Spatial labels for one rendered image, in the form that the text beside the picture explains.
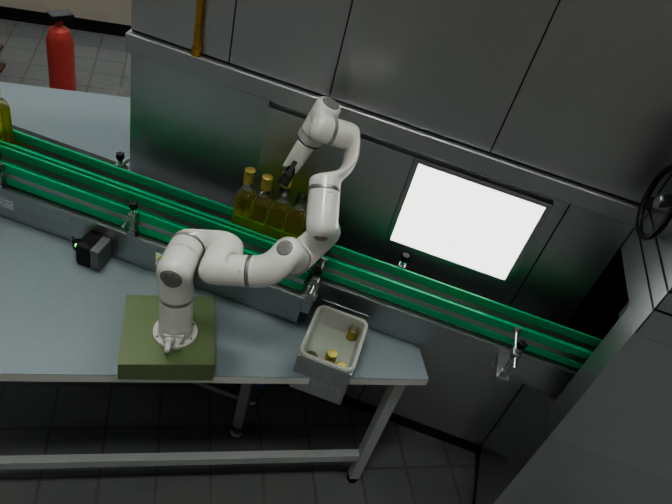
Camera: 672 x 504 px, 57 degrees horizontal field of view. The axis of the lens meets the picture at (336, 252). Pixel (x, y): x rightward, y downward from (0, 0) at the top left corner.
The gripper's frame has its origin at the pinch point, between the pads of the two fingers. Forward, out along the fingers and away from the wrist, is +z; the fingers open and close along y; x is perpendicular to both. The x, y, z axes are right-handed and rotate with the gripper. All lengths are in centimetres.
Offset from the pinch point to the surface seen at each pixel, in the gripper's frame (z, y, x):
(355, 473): 93, 16, 82
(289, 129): -6.9, -11.7, -7.1
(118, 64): 163, -227, -152
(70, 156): 43, -2, -66
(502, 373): 9, 15, 87
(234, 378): 41, 43, 18
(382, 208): -0.1, -12.1, 30.9
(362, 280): 16.6, 3.7, 37.4
